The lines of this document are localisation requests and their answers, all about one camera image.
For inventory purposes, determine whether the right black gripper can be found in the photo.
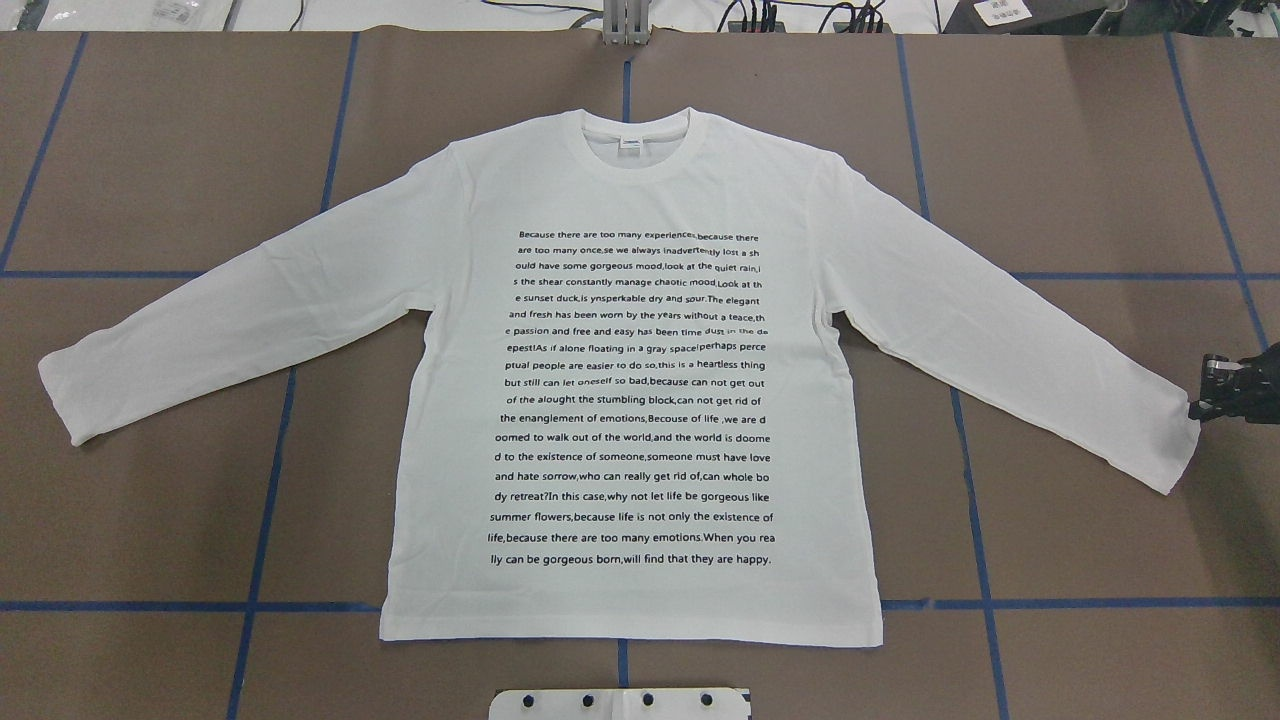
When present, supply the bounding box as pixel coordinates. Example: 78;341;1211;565
1188;343;1279;424

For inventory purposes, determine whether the white long-sleeve printed shirt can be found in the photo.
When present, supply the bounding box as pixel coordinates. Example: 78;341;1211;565
38;109;1199;648

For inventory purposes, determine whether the black box white label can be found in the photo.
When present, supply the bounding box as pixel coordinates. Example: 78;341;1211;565
943;1;1129;35

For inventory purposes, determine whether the plastic sheet bag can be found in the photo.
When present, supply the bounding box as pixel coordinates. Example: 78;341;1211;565
38;0;237;32

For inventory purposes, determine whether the aluminium frame post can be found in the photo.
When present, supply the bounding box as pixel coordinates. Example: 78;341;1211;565
602;0;652;46

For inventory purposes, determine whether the white central pillar mount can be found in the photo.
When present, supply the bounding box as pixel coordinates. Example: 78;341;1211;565
488;687;753;719

